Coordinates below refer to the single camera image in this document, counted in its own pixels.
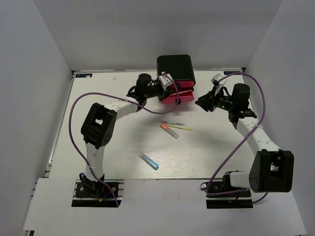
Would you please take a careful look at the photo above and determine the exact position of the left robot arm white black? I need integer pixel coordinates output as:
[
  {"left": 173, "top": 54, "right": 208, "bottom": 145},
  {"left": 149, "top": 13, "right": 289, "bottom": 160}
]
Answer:
[{"left": 80, "top": 72, "right": 179, "bottom": 196}]

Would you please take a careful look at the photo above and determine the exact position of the pink drawer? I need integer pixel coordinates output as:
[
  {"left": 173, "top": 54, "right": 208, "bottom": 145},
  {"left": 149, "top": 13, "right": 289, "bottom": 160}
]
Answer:
[
  {"left": 162, "top": 89, "right": 194, "bottom": 104},
  {"left": 174, "top": 80, "right": 195, "bottom": 89}
]

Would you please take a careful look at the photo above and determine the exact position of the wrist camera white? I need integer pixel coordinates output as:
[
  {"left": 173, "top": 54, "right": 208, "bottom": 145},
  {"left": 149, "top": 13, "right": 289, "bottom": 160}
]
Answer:
[
  {"left": 158, "top": 72, "right": 173, "bottom": 90},
  {"left": 211, "top": 73, "right": 225, "bottom": 96}
]

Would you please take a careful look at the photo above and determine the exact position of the corner label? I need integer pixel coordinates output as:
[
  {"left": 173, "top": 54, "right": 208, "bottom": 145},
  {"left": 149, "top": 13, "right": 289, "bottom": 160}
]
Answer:
[
  {"left": 75, "top": 73, "right": 93, "bottom": 78},
  {"left": 223, "top": 71, "right": 239, "bottom": 75}
]

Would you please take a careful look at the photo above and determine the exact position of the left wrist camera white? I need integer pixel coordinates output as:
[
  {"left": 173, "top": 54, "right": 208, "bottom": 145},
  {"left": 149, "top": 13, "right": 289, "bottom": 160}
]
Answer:
[{"left": 158, "top": 72, "right": 173, "bottom": 90}]

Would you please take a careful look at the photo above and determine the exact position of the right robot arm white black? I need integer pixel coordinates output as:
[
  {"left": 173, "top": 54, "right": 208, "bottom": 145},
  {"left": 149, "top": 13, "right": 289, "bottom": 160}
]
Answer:
[{"left": 196, "top": 83, "right": 294, "bottom": 197}]

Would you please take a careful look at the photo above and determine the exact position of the right corner label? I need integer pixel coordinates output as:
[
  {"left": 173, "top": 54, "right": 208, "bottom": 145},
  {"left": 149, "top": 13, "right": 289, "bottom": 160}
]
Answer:
[{"left": 223, "top": 71, "right": 239, "bottom": 75}]

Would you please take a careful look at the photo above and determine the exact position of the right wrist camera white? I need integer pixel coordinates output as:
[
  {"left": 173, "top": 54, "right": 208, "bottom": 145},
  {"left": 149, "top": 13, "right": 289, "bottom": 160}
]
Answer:
[{"left": 211, "top": 73, "right": 225, "bottom": 96}]

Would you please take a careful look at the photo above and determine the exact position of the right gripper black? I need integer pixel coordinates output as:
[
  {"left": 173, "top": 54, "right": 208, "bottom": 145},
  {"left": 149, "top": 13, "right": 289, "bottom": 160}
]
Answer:
[{"left": 195, "top": 86, "right": 236, "bottom": 112}]

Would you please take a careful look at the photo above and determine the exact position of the yellow pen refill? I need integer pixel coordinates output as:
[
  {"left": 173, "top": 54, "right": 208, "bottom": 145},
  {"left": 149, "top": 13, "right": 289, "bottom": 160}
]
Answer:
[{"left": 166, "top": 124, "right": 193, "bottom": 131}]

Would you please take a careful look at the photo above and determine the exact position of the orange clear lead case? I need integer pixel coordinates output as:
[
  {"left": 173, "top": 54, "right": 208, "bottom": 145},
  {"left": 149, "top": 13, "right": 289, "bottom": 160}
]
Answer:
[{"left": 160, "top": 123, "right": 179, "bottom": 139}]

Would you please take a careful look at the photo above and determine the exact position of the blue clear lead case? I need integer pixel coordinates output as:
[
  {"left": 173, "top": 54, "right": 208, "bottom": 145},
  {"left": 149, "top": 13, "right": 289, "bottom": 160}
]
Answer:
[{"left": 138, "top": 152, "right": 159, "bottom": 170}]

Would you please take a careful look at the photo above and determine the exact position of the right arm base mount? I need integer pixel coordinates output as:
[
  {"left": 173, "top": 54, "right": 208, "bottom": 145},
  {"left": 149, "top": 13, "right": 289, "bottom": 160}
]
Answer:
[{"left": 200, "top": 181, "right": 253, "bottom": 209}]

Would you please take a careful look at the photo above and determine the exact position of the black drawer cabinet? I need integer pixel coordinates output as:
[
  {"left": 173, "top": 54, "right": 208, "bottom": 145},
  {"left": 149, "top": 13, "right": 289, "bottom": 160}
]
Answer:
[{"left": 157, "top": 55, "right": 195, "bottom": 81}]

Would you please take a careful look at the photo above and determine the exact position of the left corner label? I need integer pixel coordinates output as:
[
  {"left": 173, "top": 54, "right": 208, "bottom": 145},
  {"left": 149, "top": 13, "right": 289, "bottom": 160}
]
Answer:
[{"left": 75, "top": 73, "right": 93, "bottom": 78}]

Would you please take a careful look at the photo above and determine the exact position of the blue pen refill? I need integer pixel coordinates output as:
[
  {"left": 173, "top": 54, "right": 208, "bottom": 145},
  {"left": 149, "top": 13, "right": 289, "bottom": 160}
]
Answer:
[{"left": 159, "top": 121, "right": 185, "bottom": 126}]

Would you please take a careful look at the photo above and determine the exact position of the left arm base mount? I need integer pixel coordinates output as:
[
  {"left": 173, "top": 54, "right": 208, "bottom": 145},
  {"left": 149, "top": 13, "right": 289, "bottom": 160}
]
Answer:
[{"left": 71, "top": 179, "right": 124, "bottom": 208}]

